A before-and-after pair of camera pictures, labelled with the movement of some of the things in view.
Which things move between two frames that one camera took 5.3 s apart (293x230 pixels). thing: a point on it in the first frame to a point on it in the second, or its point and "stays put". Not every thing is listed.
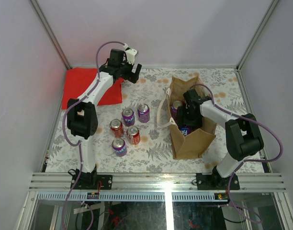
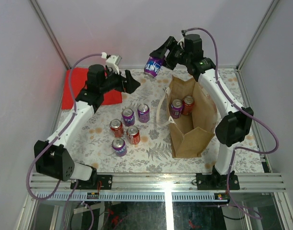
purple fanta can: [128, 115] stays put
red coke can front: [133, 135] stays put
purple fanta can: [143, 113] stays put
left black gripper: [129, 75] to [131, 84]
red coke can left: [116, 125] stays put
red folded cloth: [77, 79] stays put
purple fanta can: [175, 104] stays put
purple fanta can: [185, 130] to [152, 66]
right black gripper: [182, 112] to [161, 51]
